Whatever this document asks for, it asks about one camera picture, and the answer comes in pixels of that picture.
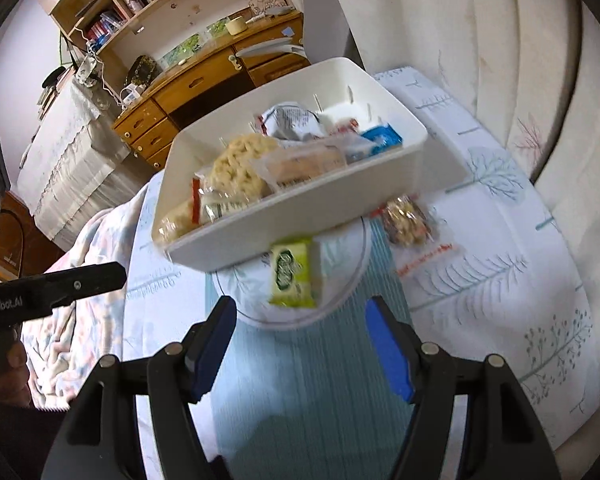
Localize person's left hand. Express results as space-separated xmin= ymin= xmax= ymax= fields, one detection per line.
xmin=0 ymin=340 xmax=32 ymax=408

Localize wooden bookshelf with books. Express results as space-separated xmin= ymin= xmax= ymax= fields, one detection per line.
xmin=49 ymin=0 xmax=301 ymax=97

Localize wooden desk with drawers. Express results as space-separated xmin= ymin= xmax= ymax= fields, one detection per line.
xmin=114 ymin=11 xmax=309 ymax=171

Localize white plastic storage bin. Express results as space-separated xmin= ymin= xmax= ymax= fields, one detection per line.
xmin=151 ymin=58 xmax=427 ymax=272

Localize floral pastel blanket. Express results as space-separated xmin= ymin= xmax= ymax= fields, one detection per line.
xmin=21 ymin=186 xmax=148 ymax=411

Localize grey office chair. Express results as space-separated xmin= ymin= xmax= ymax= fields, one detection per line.
xmin=236 ymin=0 xmax=365 ymax=68

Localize patterned light blue tablecloth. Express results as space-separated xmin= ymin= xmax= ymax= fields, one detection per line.
xmin=122 ymin=67 xmax=600 ymax=479

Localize large beige cake packet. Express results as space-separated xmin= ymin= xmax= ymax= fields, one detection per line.
xmin=254 ymin=139 xmax=373 ymax=191

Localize brown wooden door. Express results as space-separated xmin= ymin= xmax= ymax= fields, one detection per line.
xmin=0 ymin=192 xmax=65 ymax=282

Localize red edged dark plum packet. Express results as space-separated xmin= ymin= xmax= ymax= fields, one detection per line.
xmin=190 ymin=177 xmax=249 ymax=226

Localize mixed nuts clear packet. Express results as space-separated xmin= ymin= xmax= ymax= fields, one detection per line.
xmin=370 ymin=194 xmax=462 ymax=278

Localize blue snowflake snack packet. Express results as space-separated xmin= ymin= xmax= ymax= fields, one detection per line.
xmin=361 ymin=124 xmax=403 ymax=156

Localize lace covered cabinet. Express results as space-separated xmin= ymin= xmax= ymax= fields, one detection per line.
xmin=16 ymin=79 xmax=154 ymax=250

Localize green candy packet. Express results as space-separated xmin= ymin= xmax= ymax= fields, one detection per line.
xmin=268 ymin=237 xmax=320 ymax=309

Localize pale crumbly cookie packet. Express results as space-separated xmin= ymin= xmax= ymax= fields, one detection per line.
xmin=206 ymin=133 xmax=279 ymax=200

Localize white red snack packet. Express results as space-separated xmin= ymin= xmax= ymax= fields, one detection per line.
xmin=256 ymin=102 xmax=326 ymax=142

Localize white floral curtain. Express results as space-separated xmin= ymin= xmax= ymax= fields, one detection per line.
xmin=339 ymin=0 xmax=600 ymax=479

